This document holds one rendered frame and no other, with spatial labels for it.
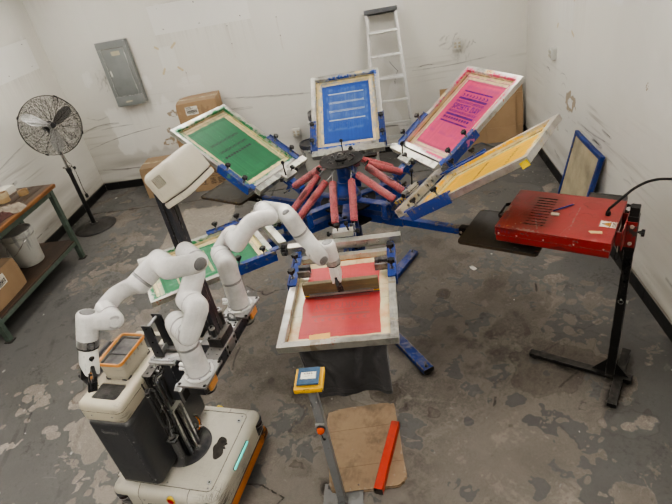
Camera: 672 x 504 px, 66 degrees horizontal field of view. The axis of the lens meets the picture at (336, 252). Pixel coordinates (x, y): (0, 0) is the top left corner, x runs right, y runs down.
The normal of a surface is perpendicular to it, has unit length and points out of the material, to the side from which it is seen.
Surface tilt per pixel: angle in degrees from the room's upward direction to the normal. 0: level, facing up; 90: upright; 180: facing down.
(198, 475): 0
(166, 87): 90
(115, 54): 90
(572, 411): 0
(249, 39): 90
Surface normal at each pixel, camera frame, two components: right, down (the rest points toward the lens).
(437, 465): -0.17, -0.84
